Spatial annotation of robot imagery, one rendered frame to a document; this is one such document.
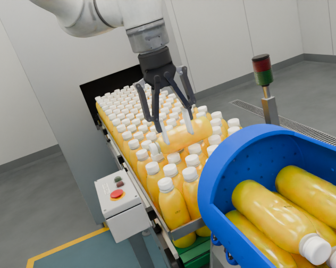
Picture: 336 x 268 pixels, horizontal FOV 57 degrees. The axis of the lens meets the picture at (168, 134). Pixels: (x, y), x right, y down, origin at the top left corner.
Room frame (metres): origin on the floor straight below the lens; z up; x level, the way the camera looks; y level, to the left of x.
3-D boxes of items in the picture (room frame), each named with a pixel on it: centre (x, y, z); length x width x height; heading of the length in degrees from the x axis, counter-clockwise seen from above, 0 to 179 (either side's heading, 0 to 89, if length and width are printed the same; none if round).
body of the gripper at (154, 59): (0.74, -0.02, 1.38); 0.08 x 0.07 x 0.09; 103
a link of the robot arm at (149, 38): (0.74, -0.03, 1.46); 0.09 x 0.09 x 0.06
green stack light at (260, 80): (1.10, -0.40, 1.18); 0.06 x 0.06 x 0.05
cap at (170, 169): (0.79, 0.03, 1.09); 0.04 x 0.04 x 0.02
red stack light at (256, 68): (1.10, -0.40, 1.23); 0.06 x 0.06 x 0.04
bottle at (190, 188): (0.74, -0.02, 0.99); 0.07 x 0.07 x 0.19
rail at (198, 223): (0.72, -0.12, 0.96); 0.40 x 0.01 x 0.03; 103
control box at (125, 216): (0.77, 0.19, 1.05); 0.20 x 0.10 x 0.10; 13
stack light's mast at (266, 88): (1.10, -0.40, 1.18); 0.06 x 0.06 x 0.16
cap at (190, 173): (0.74, -0.02, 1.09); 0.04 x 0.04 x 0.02
